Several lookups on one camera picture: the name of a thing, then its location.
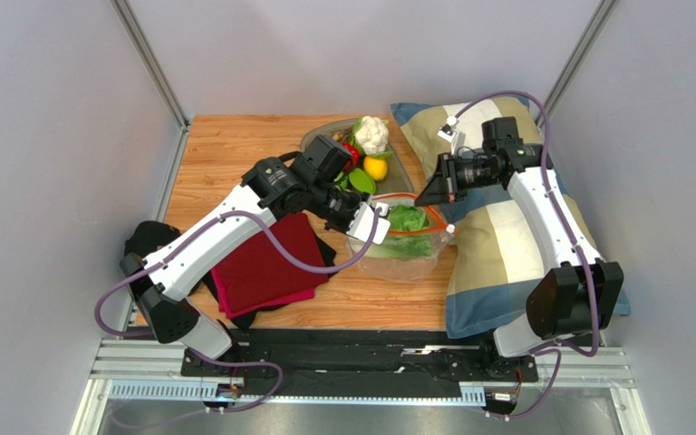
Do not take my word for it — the red toy bell pepper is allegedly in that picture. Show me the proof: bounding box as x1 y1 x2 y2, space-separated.
341 142 361 173

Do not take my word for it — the toy lettuce head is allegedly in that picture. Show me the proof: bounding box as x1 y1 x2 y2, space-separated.
366 205 432 260

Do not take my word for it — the green toy starfruit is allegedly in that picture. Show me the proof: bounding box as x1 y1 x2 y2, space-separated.
348 168 377 195

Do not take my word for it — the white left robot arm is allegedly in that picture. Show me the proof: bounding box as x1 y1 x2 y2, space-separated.
117 135 390 360

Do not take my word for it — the dark red folded cloth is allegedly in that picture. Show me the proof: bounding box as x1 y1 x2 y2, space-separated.
211 213 336 310

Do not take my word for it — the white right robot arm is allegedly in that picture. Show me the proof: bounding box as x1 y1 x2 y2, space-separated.
415 117 624 358

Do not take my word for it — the plaid blue beige pillow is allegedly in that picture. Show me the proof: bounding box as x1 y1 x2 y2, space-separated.
390 92 632 340

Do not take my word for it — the white toy cauliflower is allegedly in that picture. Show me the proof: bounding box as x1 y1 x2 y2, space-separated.
352 115 389 156

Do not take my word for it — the black cap with logo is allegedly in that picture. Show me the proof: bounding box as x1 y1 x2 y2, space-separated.
123 220 181 257

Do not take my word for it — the aluminium front rail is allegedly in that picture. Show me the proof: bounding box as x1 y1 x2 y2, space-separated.
71 339 651 434

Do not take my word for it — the clear orange-zip plastic bag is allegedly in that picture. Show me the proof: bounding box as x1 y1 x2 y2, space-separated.
356 192 456 283

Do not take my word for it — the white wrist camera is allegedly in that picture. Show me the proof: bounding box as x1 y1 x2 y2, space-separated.
437 115 462 154
346 202 392 245

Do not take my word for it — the pink folded cloth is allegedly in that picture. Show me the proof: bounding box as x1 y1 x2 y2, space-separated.
217 288 315 319

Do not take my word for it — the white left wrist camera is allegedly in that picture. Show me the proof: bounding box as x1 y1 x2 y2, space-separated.
346 202 392 245

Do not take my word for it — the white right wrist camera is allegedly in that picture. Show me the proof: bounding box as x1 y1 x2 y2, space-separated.
437 115 462 154

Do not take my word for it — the grey transparent food tray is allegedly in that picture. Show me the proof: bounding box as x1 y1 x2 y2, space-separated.
300 117 414 196

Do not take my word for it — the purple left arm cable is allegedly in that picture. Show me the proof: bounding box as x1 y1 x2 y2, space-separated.
92 205 385 414

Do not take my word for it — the brown longan bunch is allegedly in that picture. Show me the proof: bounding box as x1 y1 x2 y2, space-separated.
326 127 355 146

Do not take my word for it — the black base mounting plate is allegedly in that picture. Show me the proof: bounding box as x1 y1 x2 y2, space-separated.
124 325 566 400

